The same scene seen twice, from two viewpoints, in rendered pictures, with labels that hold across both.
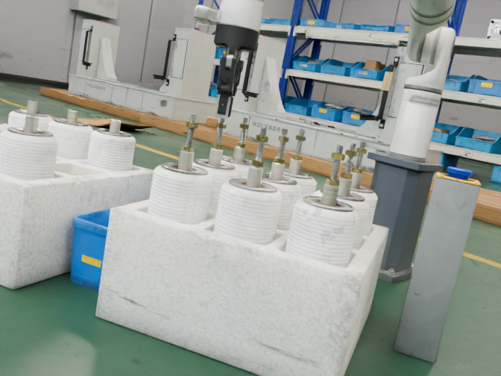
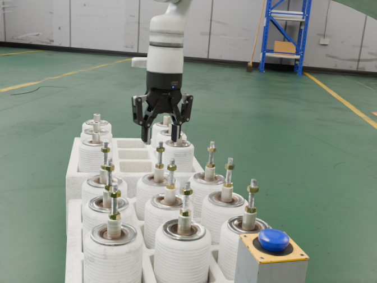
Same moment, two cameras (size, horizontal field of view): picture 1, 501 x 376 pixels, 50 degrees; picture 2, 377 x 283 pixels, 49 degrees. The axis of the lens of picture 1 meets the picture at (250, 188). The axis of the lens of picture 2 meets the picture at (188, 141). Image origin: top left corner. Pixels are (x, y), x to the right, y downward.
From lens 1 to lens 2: 0.88 m
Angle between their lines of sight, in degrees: 55
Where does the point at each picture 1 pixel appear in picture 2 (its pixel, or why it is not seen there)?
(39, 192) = (78, 181)
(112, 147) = (166, 154)
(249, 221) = (84, 231)
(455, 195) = (246, 266)
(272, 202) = (97, 220)
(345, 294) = not seen: outside the picture
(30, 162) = (84, 161)
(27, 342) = (14, 266)
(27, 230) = not seen: hidden behind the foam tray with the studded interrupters
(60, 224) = not seen: hidden behind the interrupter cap
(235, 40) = (148, 83)
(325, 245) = (86, 268)
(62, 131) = (158, 139)
